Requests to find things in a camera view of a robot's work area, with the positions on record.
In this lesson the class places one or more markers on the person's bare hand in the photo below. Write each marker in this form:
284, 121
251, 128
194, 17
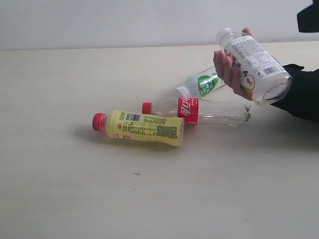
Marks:
231, 74

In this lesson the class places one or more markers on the clear cola bottle red label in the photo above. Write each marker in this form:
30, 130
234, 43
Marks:
196, 111

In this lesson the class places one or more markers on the yellow drink bottle red cap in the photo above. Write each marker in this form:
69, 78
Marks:
140, 127

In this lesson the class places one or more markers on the black sleeved forearm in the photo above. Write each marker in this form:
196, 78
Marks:
302, 99

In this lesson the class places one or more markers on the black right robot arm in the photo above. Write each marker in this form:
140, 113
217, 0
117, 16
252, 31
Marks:
308, 18

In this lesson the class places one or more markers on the clear bottle green white label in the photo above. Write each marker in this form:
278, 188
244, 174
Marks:
200, 84

